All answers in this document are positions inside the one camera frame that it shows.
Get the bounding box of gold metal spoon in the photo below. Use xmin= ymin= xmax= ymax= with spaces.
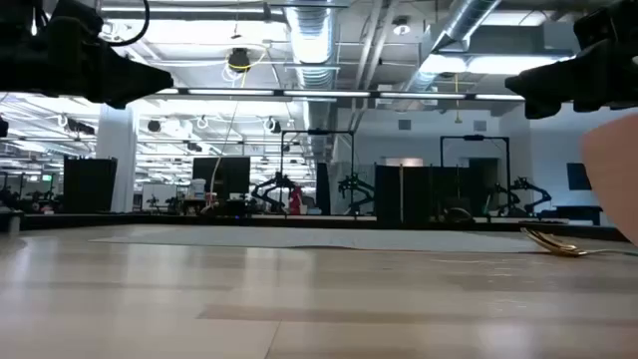
xmin=519 ymin=226 xmax=638 ymax=258

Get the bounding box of dark background table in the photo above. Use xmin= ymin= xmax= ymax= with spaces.
xmin=539 ymin=203 xmax=605 ymax=226

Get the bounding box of wide black partition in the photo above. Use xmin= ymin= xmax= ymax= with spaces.
xmin=374 ymin=164 xmax=500 ymax=223

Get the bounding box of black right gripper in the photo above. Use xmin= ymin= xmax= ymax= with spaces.
xmin=503 ymin=0 xmax=638 ymax=121

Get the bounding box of black partition panel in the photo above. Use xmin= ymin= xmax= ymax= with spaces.
xmin=62 ymin=156 xmax=119 ymax=215

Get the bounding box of silver ribbed ceiling duct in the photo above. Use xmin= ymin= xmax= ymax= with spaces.
xmin=282 ymin=0 xmax=341 ymax=151

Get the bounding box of silver slanted ceiling duct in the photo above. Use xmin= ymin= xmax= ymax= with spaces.
xmin=402 ymin=0 xmax=502 ymax=94

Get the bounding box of white pillar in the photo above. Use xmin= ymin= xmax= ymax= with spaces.
xmin=96 ymin=103 xmax=141 ymax=214

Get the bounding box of black ceiling cable reel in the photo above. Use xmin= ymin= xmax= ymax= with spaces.
xmin=226 ymin=46 xmax=252 ymax=74

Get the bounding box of long ceiling light bar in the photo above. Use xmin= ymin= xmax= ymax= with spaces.
xmin=153 ymin=87 xmax=527 ymax=103

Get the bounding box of black aluminium table frame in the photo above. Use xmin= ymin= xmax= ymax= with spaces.
xmin=0 ymin=211 xmax=630 ymax=244

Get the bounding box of grey table mat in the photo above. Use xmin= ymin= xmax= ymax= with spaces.
xmin=89 ymin=226 xmax=549 ymax=254

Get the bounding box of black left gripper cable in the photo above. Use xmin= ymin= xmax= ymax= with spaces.
xmin=99 ymin=0 xmax=152 ymax=48

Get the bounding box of pink bowl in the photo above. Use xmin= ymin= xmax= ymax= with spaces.
xmin=580 ymin=114 xmax=638 ymax=248

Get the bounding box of black metal gantry frame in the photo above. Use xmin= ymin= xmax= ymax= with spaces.
xmin=439 ymin=134 xmax=512 ymax=216
xmin=279 ymin=129 xmax=357 ymax=216

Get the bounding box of dark wall monitor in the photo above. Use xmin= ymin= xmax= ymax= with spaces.
xmin=565 ymin=162 xmax=595 ymax=192

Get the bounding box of black screen panel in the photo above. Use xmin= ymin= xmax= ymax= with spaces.
xmin=191 ymin=156 xmax=252 ymax=201

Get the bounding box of red background object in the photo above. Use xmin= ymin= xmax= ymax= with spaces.
xmin=288 ymin=184 xmax=304 ymax=216

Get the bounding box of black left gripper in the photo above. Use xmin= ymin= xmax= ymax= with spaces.
xmin=0 ymin=0 xmax=175 ymax=111

